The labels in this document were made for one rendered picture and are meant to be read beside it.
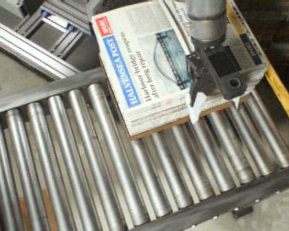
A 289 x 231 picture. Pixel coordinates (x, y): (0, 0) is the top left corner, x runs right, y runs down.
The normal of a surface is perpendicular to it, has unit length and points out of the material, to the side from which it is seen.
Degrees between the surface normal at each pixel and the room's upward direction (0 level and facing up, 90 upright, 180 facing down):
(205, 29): 64
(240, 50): 2
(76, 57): 0
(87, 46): 0
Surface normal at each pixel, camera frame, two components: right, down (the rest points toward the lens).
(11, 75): 0.02, -0.39
